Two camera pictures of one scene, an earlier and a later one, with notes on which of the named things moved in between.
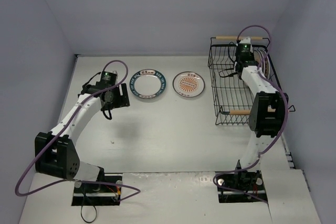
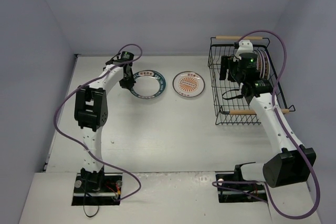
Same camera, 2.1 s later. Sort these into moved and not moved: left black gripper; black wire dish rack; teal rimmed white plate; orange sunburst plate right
Moved: left black gripper
Not moved: orange sunburst plate right; teal rimmed white plate; black wire dish rack
